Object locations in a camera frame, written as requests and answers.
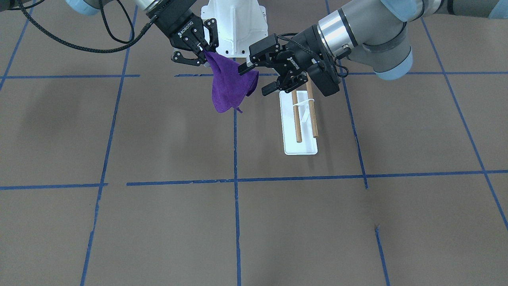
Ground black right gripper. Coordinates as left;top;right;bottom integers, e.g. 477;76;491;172
146;0;219;66

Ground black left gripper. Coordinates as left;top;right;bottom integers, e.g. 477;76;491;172
238;24;341;97

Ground purple towel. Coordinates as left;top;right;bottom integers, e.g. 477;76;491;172
204;50;259;113

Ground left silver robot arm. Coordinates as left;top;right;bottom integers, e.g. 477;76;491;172
238;0;507;96

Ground white wooden towel rack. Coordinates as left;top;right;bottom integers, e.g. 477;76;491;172
279;79;319;155

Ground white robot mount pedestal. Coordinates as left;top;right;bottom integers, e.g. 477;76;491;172
201;0;268;58

